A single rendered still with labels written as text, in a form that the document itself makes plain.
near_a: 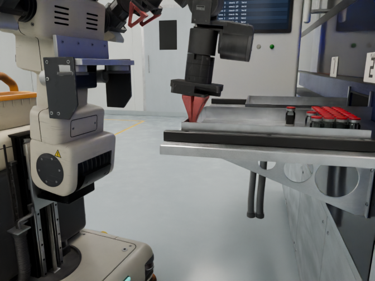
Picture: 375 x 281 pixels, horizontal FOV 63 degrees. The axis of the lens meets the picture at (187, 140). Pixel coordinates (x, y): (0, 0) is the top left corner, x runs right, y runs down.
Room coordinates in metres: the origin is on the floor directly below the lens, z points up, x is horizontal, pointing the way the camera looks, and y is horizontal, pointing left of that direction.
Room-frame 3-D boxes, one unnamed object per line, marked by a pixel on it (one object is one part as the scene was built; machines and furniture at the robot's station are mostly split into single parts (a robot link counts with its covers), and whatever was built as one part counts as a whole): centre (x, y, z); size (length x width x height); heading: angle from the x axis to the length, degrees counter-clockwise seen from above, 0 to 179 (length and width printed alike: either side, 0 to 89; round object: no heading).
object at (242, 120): (0.69, -0.18, 0.90); 0.34 x 0.26 x 0.04; 76
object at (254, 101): (0.99, -0.36, 0.90); 0.34 x 0.26 x 0.04; 77
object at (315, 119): (0.59, -0.25, 0.90); 0.02 x 0.02 x 0.05
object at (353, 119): (0.65, -0.33, 0.90); 0.18 x 0.02 x 0.05; 166
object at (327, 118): (0.66, -0.29, 0.90); 0.18 x 0.02 x 0.05; 166
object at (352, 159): (0.84, -0.26, 0.87); 0.70 x 0.48 x 0.02; 167
